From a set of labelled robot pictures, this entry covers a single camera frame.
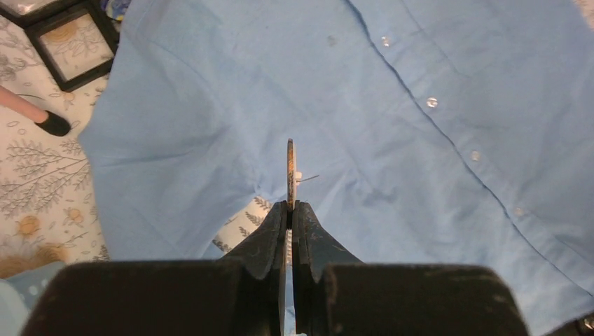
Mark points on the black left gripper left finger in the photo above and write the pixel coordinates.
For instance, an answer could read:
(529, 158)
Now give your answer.
(241, 293)

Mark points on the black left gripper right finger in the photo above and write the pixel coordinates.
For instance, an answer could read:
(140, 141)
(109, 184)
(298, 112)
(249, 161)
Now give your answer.
(335, 293)

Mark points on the orange brooch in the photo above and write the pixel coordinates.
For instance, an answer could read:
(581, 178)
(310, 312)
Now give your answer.
(291, 172)

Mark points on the light blue button shirt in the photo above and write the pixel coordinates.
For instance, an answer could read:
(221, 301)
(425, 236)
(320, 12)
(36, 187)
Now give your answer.
(427, 132)

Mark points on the blue brooch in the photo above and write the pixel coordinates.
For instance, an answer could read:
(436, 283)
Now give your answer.
(115, 9)

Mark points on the black four-compartment brooch tray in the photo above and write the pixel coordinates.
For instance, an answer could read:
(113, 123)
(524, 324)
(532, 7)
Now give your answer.
(76, 40)

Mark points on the floral patterned table mat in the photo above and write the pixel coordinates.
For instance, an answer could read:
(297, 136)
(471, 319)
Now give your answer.
(42, 185)

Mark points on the light blue plastic basket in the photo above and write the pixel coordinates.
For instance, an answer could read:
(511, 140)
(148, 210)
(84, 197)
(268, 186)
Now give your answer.
(19, 294)

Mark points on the pink perforated music stand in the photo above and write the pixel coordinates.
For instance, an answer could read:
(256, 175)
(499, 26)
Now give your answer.
(46, 120)

